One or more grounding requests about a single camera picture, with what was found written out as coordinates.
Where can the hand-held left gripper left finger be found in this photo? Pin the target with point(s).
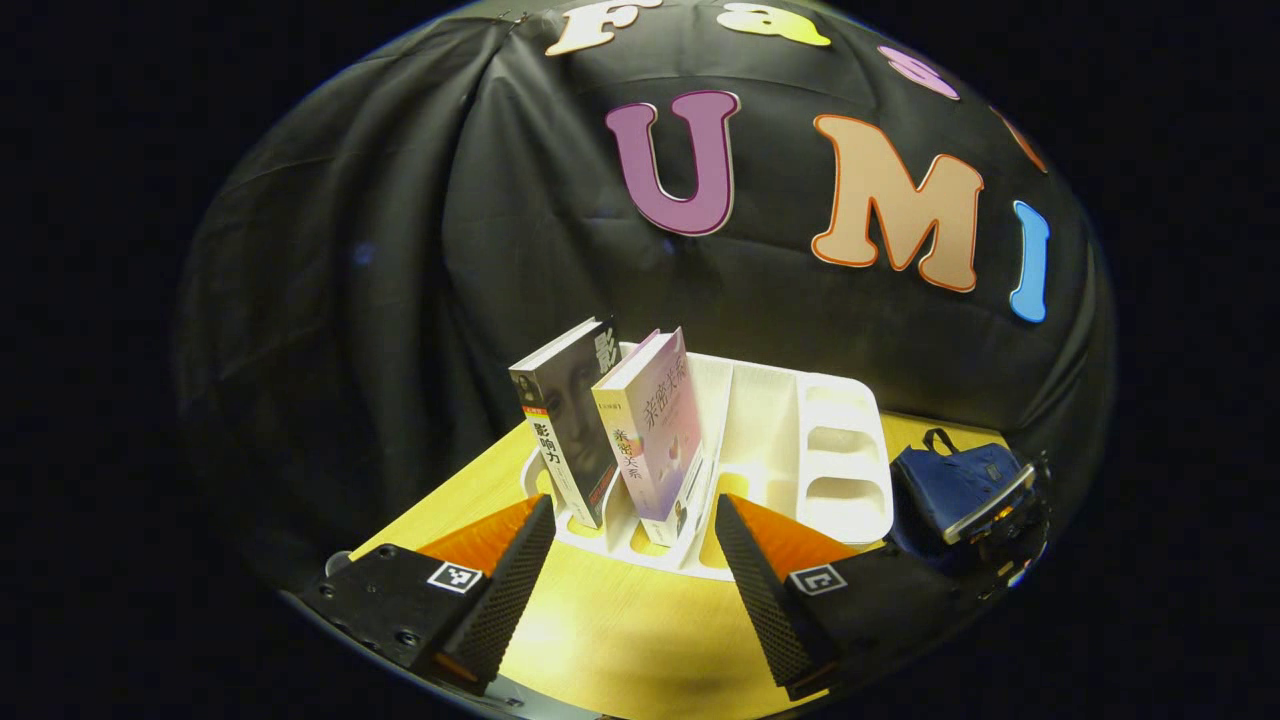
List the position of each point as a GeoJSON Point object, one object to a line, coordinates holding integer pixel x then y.
{"type": "Point", "coordinates": [500, 590]}

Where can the black backdrop cloth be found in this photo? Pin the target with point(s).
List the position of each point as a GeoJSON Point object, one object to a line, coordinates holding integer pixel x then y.
{"type": "Point", "coordinates": [450, 250]}

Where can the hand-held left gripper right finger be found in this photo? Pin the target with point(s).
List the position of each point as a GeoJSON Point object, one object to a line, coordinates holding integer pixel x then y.
{"type": "Point", "coordinates": [765, 600]}

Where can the white plastic bookshelf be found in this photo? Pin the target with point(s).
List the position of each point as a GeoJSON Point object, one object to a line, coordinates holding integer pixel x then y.
{"type": "Point", "coordinates": [840, 470]}

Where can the blue schoolbag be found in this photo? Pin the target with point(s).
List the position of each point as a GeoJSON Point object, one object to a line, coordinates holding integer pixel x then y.
{"type": "Point", "coordinates": [945, 490]}

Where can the pink purple book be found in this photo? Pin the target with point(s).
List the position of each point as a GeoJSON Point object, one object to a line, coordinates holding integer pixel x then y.
{"type": "Point", "coordinates": [660, 430]}

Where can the dark grey book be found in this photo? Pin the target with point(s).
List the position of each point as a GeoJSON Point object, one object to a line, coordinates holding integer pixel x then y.
{"type": "Point", "coordinates": [570, 430]}

